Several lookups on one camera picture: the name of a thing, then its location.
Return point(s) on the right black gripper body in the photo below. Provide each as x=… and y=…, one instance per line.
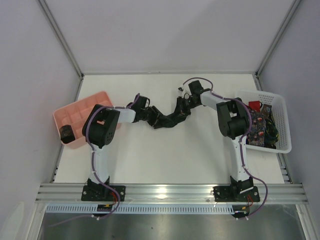
x=182, y=108

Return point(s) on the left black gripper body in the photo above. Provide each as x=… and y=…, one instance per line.
x=155, y=117

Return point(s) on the dark green tie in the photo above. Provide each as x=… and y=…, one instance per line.
x=172, y=120

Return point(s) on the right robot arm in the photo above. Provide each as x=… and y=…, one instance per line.
x=234, y=122

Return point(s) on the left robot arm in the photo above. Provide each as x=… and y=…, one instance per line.
x=99, y=131

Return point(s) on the red tie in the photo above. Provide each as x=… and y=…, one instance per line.
x=255, y=105

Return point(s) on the floral navy tie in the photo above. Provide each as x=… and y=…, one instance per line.
x=256, y=136

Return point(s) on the brown patterned tie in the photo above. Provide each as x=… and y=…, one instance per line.
x=266, y=111

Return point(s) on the pink compartment tray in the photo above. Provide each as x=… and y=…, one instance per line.
x=76, y=114

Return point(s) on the rolled dark brown tie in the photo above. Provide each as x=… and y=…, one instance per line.
x=66, y=134

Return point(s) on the white plastic basket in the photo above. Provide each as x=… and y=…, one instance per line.
x=280, y=117

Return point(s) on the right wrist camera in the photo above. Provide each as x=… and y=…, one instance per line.
x=183, y=88

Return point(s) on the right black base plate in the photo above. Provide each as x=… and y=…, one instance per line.
x=229, y=194

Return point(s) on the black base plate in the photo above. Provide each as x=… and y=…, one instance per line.
x=229, y=194
x=100, y=193

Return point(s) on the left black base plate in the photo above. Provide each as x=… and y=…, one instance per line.
x=100, y=193

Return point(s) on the white slotted cable duct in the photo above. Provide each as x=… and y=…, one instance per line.
x=77, y=208

